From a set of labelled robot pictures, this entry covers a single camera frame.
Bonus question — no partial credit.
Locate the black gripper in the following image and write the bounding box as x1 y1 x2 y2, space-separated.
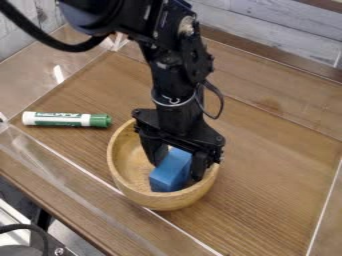
132 96 226 182

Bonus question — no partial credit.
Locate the blue rectangular block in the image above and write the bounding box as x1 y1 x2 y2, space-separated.
148 148 192 192

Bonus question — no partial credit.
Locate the brown wooden bowl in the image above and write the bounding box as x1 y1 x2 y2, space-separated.
107 119 220 211

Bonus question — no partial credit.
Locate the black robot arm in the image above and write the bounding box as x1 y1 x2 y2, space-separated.
60 0 226 181

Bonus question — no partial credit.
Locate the green and white marker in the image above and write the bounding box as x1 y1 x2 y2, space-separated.
21 111 112 128

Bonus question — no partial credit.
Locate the clear acrylic tray wall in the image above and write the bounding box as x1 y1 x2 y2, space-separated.
0 113 222 256

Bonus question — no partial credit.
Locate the clear acrylic corner bracket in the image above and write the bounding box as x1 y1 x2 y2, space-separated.
100 32 130 52

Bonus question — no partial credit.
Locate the black table clamp with cable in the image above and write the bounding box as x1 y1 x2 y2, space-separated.
0 224 71 256

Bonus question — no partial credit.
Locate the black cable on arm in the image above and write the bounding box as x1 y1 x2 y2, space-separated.
0 0 108 53

